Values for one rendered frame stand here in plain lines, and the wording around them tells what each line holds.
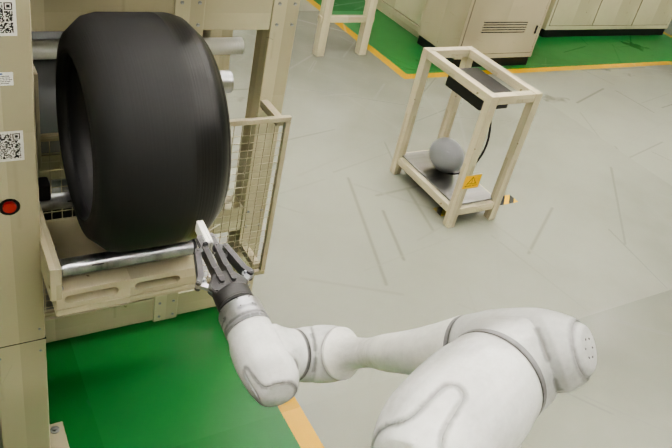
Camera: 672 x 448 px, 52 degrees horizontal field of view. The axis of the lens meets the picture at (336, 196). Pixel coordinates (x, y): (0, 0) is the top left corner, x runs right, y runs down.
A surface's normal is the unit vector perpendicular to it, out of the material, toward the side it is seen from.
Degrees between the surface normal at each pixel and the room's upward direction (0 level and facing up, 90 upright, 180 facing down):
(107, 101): 58
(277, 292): 0
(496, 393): 23
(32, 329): 90
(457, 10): 90
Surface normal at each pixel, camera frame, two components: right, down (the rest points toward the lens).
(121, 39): 0.31, -0.65
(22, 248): 0.48, 0.56
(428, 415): -0.15, -0.71
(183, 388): 0.19, -0.82
